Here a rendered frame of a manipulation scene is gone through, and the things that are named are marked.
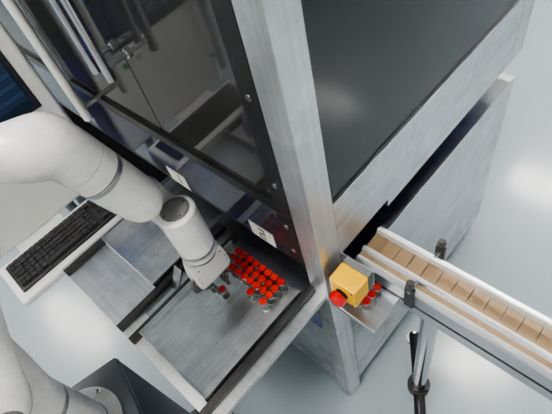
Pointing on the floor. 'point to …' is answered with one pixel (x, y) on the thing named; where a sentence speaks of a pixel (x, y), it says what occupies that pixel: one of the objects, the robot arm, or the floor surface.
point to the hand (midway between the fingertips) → (218, 282)
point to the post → (299, 154)
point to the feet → (411, 378)
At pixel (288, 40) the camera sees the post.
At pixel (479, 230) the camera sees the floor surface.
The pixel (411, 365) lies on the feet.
